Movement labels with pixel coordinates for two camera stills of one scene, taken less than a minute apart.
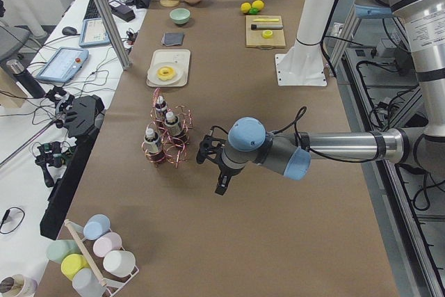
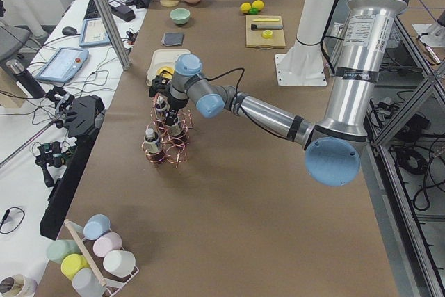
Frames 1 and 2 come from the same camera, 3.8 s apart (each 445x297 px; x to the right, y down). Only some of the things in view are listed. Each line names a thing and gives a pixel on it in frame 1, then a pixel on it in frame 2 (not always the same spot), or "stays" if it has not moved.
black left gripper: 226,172 → 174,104
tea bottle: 172,124 stays
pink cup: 106,243 stays
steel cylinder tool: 263,26 stays
